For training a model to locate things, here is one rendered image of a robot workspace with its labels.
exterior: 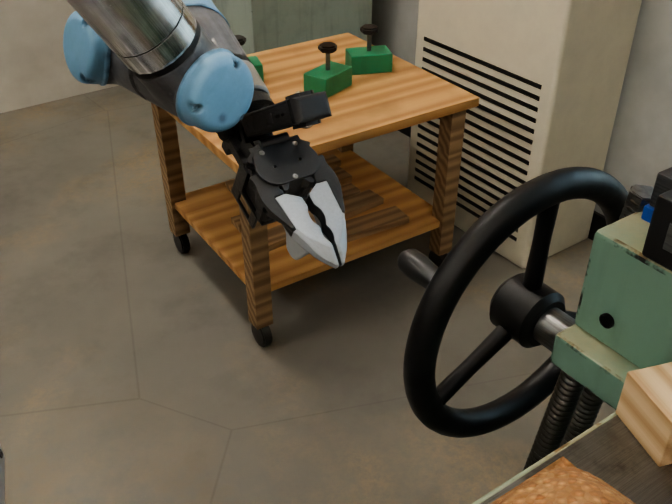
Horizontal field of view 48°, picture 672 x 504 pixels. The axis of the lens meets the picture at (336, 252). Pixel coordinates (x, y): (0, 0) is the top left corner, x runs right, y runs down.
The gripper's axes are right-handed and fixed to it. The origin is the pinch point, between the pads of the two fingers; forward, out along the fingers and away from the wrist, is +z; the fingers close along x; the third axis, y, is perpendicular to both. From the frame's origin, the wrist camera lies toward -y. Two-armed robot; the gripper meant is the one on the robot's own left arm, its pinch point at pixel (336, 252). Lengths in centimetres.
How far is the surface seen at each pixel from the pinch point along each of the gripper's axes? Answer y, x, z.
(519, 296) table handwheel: -8.3, -9.4, 13.5
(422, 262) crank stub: -10.3, -1.0, 7.5
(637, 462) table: -24.4, 3.4, 28.3
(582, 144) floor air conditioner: 72, -122, -29
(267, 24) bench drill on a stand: 106, -80, -117
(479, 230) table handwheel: -16.6, -3.0, 8.8
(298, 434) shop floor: 95, -22, 2
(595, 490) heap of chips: -27.8, 9.6, 27.8
